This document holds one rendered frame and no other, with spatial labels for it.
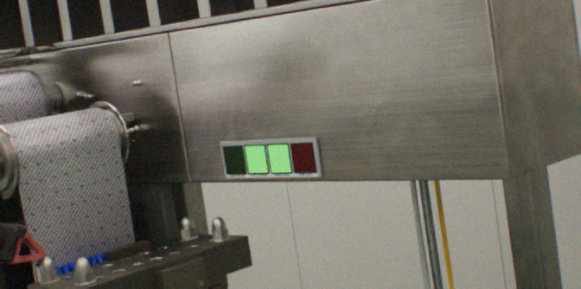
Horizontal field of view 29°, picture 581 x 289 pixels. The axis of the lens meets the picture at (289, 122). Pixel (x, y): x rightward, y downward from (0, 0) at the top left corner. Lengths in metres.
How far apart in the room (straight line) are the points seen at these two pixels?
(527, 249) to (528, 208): 0.07
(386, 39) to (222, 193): 3.97
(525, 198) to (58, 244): 0.86
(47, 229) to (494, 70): 0.90
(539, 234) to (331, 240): 3.40
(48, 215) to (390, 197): 3.00
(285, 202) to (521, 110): 3.73
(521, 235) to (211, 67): 0.66
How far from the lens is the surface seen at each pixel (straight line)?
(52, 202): 2.15
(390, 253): 5.05
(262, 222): 5.57
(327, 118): 1.93
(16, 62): 2.58
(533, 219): 1.92
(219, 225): 2.17
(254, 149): 2.06
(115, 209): 2.23
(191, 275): 2.07
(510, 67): 1.74
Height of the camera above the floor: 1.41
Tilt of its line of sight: 5 degrees down
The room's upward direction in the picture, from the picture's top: 8 degrees counter-clockwise
